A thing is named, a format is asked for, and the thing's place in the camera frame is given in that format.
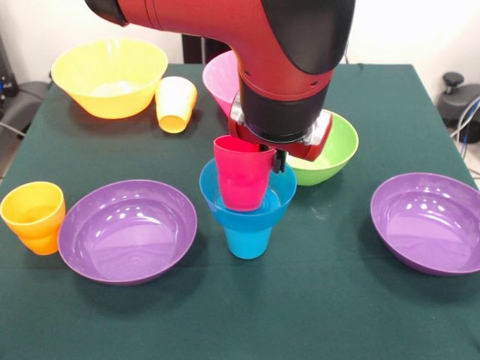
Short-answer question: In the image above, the large pink plastic bowl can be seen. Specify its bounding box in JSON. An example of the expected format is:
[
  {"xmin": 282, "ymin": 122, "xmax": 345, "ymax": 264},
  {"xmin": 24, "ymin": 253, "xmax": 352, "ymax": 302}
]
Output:
[{"xmin": 202, "ymin": 50, "xmax": 242, "ymax": 118}]

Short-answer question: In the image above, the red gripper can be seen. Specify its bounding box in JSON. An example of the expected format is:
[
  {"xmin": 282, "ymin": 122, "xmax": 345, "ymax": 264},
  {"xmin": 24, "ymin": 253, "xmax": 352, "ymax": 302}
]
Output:
[{"xmin": 227, "ymin": 91, "xmax": 335, "ymax": 175}]

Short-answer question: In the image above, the black grey chair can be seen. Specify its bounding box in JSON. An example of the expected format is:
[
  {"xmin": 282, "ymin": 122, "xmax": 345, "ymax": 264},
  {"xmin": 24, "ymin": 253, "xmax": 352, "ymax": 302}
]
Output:
[{"xmin": 0, "ymin": 80, "xmax": 52, "ymax": 137}]

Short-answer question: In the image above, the green plastic bowl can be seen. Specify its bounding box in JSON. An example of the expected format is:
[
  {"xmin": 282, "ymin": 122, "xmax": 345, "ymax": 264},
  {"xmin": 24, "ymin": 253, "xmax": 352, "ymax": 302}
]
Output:
[{"xmin": 286, "ymin": 111, "xmax": 360, "ymax": 187}]

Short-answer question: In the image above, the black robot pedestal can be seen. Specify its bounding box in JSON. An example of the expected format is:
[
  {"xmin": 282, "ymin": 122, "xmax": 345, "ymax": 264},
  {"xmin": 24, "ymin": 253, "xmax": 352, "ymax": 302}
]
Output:
[{"xmin": 181, "ymin": 33, "xmax": 234, "ymax": 65}]

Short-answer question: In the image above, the black equipment box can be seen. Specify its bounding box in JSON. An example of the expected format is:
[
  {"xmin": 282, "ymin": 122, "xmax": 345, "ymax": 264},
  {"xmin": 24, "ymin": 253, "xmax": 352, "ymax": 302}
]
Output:
[{"xmin": 0, "ymin": 35, "xmax": 20, "ymax": 99}]

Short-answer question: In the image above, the shallow purple plastic bowl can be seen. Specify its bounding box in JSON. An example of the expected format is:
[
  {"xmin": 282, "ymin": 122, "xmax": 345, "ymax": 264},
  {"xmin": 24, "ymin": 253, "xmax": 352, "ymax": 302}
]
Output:
[
  {"xmin": 370, "ymin": 172, "xmax": 480, "ymax": 278},
  {"xmin": 57, "ymin": 179, "xmax": 199, "ymax": 287}
]

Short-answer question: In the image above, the blue plastic cup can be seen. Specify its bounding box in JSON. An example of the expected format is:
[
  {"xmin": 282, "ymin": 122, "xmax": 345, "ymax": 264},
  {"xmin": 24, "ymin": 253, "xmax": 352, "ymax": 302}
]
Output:
[{"xmin": 223, "ymin": 224, "xmax": 274, "ymax": 260}]

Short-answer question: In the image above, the red plastic cup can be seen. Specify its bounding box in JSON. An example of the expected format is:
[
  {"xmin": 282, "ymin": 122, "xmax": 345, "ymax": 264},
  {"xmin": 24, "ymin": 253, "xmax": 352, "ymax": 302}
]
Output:
[{"xmin": 213, "ymin": 135, "xmax": 277, "ymax": 212}]

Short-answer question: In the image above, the large orange plastic bowl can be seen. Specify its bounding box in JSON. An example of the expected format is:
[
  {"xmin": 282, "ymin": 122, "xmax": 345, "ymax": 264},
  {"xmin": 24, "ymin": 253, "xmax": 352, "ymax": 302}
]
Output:
[{"xmin": 50, "ymin": 37, "xmax": 169, "ymax": 120}]

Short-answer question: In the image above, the light blue cable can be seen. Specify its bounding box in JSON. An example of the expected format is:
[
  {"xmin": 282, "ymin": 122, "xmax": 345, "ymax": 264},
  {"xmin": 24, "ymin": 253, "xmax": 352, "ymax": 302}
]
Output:
[{"xmin": 449, "ymin": 95, "xmax": 480, "ymax": 142}]

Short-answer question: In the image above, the yellow orange plastic cup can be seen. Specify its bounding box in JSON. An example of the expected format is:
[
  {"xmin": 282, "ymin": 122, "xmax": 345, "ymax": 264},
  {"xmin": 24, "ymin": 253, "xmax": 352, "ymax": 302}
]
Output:
[{"xmin": 154, "ymin": 76, "xmax": 199, "ymax": 134}]

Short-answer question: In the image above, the small blue plastic bowl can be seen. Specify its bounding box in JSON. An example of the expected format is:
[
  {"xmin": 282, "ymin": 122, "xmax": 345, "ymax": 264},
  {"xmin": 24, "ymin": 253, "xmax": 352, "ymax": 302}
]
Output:
[{"xmin": 198, "ymin": 157, "xmax": 298, "ymax": 230}]

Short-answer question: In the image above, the dark green tablecloth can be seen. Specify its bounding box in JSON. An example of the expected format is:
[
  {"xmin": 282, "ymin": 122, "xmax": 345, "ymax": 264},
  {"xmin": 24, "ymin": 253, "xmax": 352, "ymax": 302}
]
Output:
[{"xmin": 0, "ymin": 62, "xmax": 480, "ymax": 360}]

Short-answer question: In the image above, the black stand with knob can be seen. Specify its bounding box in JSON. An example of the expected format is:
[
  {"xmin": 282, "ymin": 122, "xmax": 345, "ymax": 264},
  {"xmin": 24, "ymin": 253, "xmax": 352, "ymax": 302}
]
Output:
[{"xmin": 436, "ymin": 72, "xmax": 480, "ymax": 128}]

